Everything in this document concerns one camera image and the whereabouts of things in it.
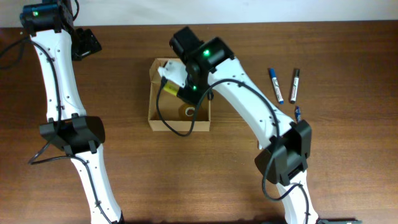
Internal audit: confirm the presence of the yellow tape roll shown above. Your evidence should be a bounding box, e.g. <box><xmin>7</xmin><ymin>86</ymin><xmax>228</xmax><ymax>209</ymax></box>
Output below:
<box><xmin>179</xmin><ymin>104</ymin><xmax>195</xmax><ymax>118</ymax></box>

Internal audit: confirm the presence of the yellow highlighter marker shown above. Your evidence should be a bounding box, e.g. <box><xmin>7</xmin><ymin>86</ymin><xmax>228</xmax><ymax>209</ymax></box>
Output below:
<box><xmin>162</xmin><ymin>81</ymin><xmax>180</xmax><ymax>96</ymax></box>

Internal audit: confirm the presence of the brown cardboard box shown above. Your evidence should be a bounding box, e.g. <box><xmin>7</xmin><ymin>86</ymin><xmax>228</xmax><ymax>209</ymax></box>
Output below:
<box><xmin>148</xmin><ymin>58</ymin><xmax>193</xmax><ymax>133</ymax></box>

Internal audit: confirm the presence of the blue whiteboard marker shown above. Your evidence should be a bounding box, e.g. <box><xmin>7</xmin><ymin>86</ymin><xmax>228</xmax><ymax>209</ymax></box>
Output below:
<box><xmin>269</xmin><ymin>68</ymin><xmax>284</xmax><ymax>105</ymax></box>

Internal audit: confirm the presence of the black whiteboard marker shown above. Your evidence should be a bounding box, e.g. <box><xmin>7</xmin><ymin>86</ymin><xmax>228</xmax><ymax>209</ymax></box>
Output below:
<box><xmin>290</xmin><ymin>68</ymin><xmax>300</xmax><ymax>104</ymax></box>

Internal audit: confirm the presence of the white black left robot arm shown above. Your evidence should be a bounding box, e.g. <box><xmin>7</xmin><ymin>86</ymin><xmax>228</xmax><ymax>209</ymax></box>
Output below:
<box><xmin>20</xmin><ymin>1</ymin><xmax>124</xmax><ymax>223</ymax></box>

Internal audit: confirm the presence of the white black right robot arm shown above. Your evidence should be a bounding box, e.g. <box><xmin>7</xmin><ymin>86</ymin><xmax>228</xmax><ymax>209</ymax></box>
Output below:
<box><xmin>162</xmin><ymin>27</ymin><xmax>320</xmax><ymax>223</ymax></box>

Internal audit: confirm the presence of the blue ballpoint pen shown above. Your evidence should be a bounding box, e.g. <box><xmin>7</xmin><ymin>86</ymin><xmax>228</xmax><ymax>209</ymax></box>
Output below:
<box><xmin>295</xmin><ymin>106</ymin><xmax>302</xmax><ymax>122</ymax></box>

